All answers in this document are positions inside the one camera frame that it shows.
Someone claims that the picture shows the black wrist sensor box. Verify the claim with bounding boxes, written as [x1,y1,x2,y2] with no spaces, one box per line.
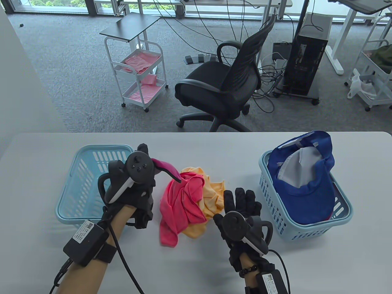
[63,220,109,266]
[255,269,290,294]

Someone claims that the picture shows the person's left hand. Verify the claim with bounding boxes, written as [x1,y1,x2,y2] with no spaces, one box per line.
[103,144,157,229]

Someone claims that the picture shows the person's left forearm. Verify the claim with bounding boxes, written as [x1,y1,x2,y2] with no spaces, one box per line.
[56,205,137,294]

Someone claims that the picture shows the person's right forearm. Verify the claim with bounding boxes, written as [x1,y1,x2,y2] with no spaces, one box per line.
[238,254,267,294]

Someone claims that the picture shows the light blue hand basket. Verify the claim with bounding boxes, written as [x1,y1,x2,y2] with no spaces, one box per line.
[55,144,136,225]
[259,149,354,241]

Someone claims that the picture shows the grey metal frame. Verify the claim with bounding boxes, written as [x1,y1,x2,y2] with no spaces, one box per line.
[112,0,127,17]

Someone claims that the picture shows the pink towel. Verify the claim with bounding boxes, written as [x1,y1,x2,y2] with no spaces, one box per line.
[151,158,207,247]

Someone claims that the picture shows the dark bead bracelet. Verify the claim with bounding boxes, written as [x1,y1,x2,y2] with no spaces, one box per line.
[239,265,258,278]

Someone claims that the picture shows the white plastic bag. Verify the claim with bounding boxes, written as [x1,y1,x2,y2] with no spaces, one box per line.
[347,69,378,100]

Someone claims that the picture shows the blue cap apparel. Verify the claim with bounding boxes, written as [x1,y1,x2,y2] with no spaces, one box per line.
[267,130,336,226]

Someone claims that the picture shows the long white desk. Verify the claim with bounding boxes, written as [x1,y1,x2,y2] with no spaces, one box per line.
[179,0,293,19]

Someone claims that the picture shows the grey foot pedals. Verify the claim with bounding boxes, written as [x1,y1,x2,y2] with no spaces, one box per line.
[184,54,219,65]

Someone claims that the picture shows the olive green bag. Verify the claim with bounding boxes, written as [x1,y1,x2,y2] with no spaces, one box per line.
[369,44,392,74]

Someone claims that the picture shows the white wire cart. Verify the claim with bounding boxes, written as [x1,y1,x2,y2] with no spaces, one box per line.
[345,13,392,112]

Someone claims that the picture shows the white standing desk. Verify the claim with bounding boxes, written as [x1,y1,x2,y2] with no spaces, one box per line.
[325,0,392,76]

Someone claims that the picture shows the black computer tower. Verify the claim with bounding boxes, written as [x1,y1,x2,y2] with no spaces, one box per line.
[282,34,329,96]
[273,12,333,106]

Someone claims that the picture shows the black hand controller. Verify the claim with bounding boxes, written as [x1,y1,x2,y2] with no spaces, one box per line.
[222,211,273,256]
[98,152,154,205]

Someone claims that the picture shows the black hanging cables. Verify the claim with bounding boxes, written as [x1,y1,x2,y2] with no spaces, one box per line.
[153,0,268,57]

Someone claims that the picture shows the yellow towel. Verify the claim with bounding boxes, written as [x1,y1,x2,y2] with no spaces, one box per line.
[180,167,227,239]

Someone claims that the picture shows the white rolling cart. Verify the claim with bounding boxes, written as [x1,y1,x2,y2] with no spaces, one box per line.
[104,36,169,112]

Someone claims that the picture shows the black monitor pole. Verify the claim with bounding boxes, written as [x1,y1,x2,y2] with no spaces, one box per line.
[292,0,309,39]

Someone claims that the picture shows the black office chair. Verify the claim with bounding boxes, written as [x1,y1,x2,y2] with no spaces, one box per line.
[175,14,277,133]

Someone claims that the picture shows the black floor cables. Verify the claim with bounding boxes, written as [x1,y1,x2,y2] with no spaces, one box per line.
[250,52,288,114]

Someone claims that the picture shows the person's right hand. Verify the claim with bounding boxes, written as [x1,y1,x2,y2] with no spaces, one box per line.
[213,188,273,271]

